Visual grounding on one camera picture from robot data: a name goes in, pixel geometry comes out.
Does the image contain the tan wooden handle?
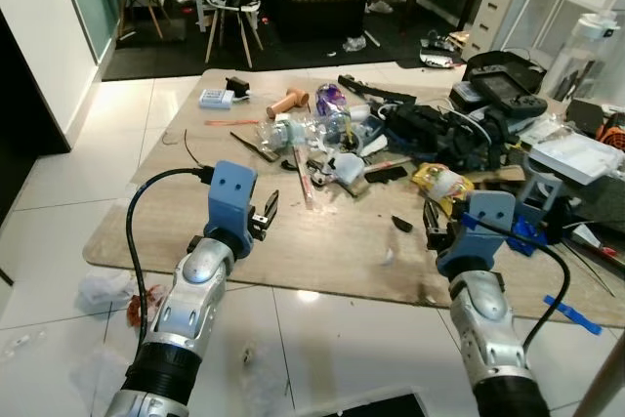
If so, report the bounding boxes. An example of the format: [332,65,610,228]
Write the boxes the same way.
[269,89,311,116]

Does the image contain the orange pen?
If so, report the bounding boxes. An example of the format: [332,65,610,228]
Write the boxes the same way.
[204,118,261,128]

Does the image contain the grey printed bracket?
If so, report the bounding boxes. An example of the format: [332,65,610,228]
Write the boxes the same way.
[520,171,564,232]

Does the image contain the blue printed part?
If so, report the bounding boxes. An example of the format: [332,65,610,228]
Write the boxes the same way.
[506,212,550,254]

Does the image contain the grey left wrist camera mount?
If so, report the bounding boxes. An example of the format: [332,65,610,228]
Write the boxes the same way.
[206,159,260,236]

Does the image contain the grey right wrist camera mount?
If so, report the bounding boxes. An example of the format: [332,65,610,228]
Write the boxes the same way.
[436,191,517,277]

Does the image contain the black rug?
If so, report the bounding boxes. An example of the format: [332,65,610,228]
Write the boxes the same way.
[103,0,470,82]

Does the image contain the white flat box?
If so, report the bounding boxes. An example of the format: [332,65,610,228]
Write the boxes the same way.
[527,134,625,187]

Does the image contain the small black block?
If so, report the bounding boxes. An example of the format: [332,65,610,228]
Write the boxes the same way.
[225,76,251,99]

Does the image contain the yellow snack wrapper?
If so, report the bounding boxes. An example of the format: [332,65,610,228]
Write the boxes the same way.
[410,163,477,211]

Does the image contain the black flat panel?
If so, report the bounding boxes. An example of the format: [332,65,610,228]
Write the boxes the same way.
[320,393,431,417]

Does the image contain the clear plastic bag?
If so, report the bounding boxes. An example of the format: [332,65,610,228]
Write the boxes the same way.
[76,269,162,326]

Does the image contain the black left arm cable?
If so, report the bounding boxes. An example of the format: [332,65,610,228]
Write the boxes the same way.
[124,166,216,345]

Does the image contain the clear water jug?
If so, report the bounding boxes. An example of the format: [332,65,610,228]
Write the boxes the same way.
[557,12,622,101]

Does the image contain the black coffee table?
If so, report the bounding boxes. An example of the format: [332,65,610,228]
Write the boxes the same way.
[266,0,369,44]

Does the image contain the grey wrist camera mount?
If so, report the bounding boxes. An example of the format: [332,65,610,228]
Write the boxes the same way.
[436,191,517,277]
[206,159,260,236]

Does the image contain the black handheld controller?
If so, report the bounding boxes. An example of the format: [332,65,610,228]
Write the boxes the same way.
[457,63,549,121]

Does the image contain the orange black device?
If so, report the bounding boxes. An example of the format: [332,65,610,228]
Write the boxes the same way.
[594,112,625,149]

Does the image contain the blue cable clip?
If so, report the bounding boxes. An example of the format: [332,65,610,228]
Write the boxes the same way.
[543,294,604,337]

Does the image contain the white power adapter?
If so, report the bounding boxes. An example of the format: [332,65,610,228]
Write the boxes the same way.
[198,88,236,111]

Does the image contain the purple bottle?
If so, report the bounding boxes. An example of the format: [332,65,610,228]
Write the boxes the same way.
[314,83,349,118]

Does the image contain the black slotted rail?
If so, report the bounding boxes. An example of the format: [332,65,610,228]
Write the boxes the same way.
[337,73,417,106]

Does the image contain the pink wrapped straw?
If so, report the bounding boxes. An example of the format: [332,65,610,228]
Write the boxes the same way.
[296,148,315,210]

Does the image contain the wooden table leg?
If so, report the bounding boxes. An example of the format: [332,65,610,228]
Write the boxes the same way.
[574,333,625,417]

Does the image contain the clear plastic bottle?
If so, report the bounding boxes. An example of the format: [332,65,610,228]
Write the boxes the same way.
[256,112,328,156]

